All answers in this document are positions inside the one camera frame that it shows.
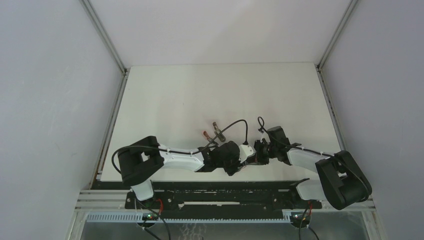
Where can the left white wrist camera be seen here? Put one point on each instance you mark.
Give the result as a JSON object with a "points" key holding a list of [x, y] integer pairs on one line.
{"points": [[245, 152]]}

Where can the metal stapler magazine piece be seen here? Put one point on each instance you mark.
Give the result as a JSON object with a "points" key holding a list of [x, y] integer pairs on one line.
{"points": [[218, 132]]}

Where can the right aluminium frame rail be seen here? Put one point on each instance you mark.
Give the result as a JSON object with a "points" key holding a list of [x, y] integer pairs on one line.
{"points": [[341, 26]]}

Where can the pink white mini stapler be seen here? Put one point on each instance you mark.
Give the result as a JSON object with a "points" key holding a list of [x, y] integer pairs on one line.
{"points": [[207, 136]]}

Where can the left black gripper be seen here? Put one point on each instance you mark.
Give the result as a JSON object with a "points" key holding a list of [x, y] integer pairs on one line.
{"points": [[230, 171]]}

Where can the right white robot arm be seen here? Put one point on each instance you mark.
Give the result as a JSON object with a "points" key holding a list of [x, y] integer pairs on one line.
{"points": [[341, 182]]}

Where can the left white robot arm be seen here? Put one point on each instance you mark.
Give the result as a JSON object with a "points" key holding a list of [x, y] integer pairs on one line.
{"points": [[138, 162]]}

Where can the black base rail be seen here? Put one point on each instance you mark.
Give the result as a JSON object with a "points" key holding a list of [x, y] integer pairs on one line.
{"points": [[205, 200]]}

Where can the aluminium frame rail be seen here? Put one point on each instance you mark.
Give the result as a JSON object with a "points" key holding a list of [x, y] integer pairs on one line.
{"points": [[341, 26], [92, 14]]}

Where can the red white staple box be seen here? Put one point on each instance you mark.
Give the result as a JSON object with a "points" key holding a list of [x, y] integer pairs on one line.
{"points": [[246, 163]]}

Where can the white slotted cable duct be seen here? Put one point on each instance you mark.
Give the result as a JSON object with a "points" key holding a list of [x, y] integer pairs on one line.
{"points": [[132, 217]]}

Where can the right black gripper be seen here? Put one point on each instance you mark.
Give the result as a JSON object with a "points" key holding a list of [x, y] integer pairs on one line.
{"points": [[258, 145]]}

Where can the left aluminium frame rail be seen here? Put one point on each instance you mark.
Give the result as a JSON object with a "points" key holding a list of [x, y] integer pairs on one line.
{"points": [[92, 14]]}

